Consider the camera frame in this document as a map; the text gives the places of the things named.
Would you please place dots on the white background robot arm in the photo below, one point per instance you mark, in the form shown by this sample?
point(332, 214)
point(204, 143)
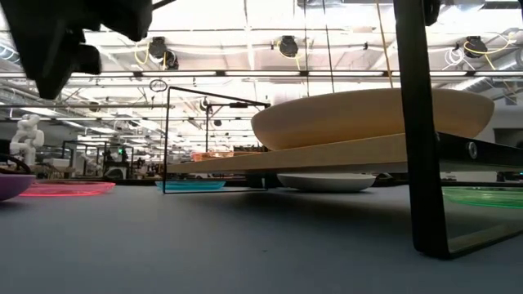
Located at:
point(26, 139)

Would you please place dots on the small clear teal plate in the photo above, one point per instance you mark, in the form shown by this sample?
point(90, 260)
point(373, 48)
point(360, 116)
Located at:
point(190, 185)

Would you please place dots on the long ceiling light strip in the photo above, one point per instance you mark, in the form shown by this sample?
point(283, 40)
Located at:
point(184, 74)

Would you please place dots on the small clear pink plate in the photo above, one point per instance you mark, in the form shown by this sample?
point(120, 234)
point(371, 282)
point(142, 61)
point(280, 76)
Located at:
point(69, 189)

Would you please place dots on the small clear orange plate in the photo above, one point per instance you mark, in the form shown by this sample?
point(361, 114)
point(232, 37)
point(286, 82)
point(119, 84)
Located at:
point(212, 156)

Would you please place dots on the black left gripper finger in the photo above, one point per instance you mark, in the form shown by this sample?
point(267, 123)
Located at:
point(88, 60)
point(49, 69)

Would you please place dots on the large purple plate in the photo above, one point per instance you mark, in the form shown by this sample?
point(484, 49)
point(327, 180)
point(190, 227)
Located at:
point(14, 185)

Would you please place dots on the small clear green plate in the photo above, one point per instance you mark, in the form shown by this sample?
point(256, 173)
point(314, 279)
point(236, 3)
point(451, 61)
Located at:
point(486, 198)

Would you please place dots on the large white plate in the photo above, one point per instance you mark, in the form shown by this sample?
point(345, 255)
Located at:
point(327, 182)

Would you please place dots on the beige bowl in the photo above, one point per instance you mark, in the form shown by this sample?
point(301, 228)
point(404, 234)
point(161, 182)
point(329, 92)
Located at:
point(327, 118)

